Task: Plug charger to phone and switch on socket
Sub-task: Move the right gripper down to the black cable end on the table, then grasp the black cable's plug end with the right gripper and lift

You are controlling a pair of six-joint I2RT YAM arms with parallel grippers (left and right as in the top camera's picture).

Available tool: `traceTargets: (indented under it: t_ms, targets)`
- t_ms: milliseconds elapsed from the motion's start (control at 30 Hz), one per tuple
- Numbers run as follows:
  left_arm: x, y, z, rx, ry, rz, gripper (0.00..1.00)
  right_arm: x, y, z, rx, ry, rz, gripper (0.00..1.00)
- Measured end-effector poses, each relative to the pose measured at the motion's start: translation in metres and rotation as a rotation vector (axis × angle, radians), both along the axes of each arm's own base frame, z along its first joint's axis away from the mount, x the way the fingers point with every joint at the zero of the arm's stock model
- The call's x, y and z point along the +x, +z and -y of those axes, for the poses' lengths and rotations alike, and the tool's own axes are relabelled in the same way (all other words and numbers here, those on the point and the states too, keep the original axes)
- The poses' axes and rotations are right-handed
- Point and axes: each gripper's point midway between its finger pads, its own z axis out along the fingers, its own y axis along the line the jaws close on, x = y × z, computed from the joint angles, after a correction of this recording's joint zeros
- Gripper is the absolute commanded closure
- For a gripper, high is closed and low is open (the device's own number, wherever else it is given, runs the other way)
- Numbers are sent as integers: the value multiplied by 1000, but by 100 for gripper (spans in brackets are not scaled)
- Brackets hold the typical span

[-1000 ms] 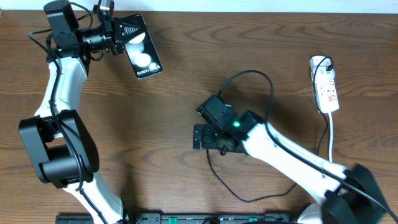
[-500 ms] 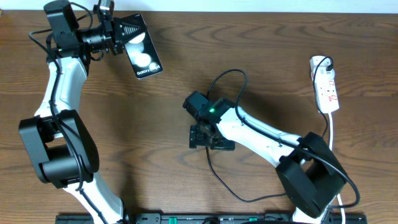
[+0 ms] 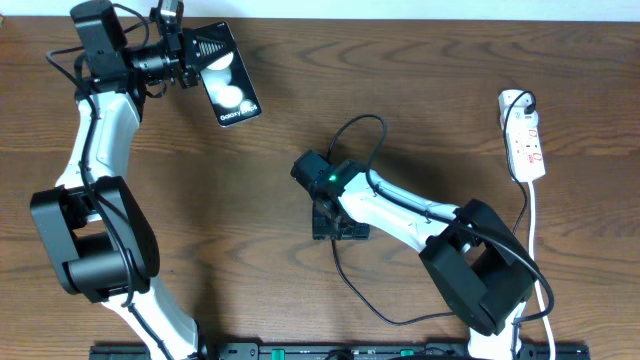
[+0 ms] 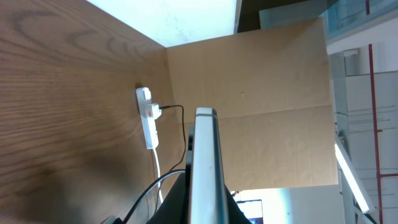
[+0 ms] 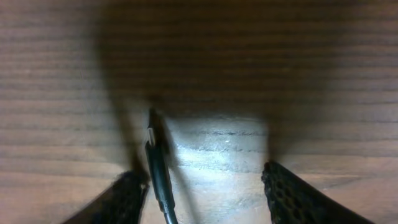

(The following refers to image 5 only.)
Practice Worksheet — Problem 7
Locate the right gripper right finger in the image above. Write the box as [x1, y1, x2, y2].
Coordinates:
[261, 161, 373, 224]

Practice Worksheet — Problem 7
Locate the black USB charging cable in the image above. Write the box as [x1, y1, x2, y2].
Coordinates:
[144, 108, 180, 224]

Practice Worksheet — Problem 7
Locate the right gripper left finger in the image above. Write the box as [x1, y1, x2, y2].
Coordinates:
[63, 171, 149, 224]

